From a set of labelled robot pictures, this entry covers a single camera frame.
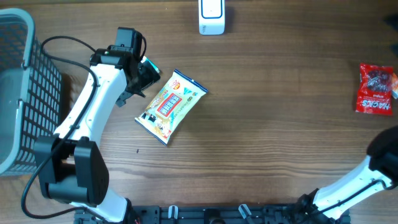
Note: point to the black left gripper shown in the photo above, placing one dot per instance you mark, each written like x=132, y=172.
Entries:
x=125, y=94

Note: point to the cream snack bag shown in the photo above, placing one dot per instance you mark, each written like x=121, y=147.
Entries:
x=169, y=107

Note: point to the red snack packet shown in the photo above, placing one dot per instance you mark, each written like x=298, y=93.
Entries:
x=374, y=94

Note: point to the orange small box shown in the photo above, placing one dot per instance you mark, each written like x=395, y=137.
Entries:
x=394, y=90

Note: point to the teal tissue pack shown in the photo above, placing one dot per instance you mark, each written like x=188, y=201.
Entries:
x=152, y=65

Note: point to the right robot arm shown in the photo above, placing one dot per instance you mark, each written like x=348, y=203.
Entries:
x=377, y=172

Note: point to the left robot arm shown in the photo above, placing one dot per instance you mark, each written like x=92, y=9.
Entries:
x=70, y=167

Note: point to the white barcode scanner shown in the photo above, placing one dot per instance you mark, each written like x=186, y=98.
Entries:
x=211, y=17

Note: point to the grey plastic shopping basket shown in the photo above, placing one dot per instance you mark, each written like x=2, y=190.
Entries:
x=31, y=93

